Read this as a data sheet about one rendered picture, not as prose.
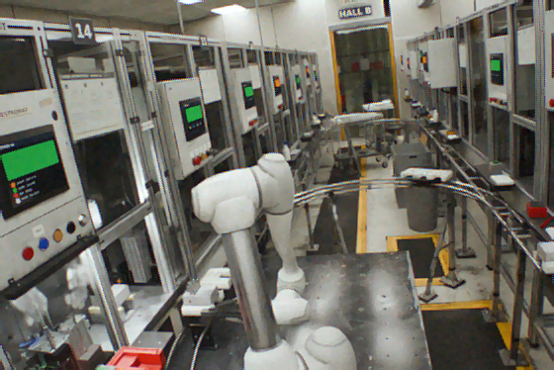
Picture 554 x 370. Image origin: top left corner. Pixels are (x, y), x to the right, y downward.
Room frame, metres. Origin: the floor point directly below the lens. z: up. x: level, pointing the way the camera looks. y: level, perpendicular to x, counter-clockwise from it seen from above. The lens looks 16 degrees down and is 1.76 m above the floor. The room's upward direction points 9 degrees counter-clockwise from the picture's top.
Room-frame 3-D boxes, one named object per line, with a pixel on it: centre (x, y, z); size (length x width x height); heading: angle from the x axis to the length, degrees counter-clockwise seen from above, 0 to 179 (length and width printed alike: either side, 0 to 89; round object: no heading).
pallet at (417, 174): (2.91, -1.18, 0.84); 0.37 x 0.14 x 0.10; 43
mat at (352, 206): (5.82, -1.11, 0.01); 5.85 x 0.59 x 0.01; 165
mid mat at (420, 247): (3.24, -1.21, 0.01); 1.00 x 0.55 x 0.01; 165
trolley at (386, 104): (7.80, -2.27, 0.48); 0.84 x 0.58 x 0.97; 173
